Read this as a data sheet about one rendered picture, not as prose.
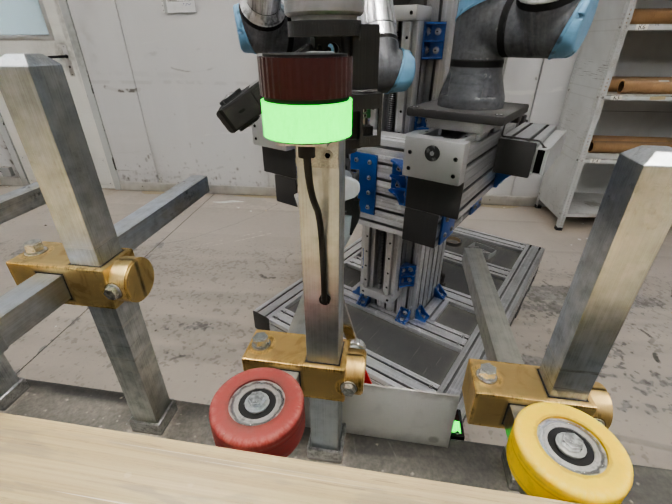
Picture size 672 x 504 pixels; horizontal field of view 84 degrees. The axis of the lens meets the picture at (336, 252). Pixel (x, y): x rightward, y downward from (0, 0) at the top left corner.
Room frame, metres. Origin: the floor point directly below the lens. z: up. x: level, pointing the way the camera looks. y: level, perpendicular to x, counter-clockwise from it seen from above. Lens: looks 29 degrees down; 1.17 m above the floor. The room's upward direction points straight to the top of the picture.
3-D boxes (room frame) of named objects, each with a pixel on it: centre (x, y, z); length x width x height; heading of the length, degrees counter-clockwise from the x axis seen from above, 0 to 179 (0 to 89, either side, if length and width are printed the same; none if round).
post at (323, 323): (0.31, 0.01, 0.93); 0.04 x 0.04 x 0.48; 81
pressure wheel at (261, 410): (0.22, 0.07, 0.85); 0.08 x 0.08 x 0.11
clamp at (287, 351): (0.31, 0.03, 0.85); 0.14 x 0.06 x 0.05; 81
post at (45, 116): (0.35, 0.26, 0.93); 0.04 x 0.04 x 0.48; 81
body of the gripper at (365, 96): (0.42, 0.00, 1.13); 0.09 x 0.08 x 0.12; 102
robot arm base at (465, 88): (0.96, -0.32, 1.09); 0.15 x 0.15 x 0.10
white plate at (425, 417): (0.33, -0.02, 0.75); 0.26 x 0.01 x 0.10; 81
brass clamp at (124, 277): (0.35, 0.28, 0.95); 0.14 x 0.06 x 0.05; 81
